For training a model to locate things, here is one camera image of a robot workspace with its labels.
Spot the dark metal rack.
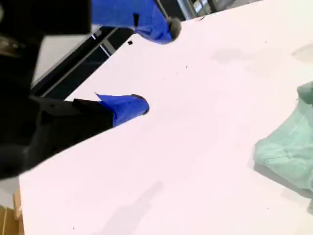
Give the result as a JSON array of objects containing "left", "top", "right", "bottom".
[{"left": 156, "top": 0, "right": 265, "bottom": 24}]

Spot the brown cardboard box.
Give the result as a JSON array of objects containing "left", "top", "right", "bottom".
[{"left": 0, "top": 189, "right": 24, "bottom": 235}]

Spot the pale green T-shirt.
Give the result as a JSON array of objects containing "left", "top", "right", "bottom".
[{"left": 253, "top": 81, "right": 313, "bottom": 196}]

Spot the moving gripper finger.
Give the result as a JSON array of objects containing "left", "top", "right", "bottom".
[{"left": 0, "top": 0, "right": 182, "bottom": 45}]

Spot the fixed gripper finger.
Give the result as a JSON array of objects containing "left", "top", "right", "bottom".
[{"left": 30, "top": 92, "right": 150, "bottom": 162}]

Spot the pale grey side table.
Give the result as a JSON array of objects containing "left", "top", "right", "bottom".
[{"left": 31, "top": 25, "right": 118, "bottom": 97}]

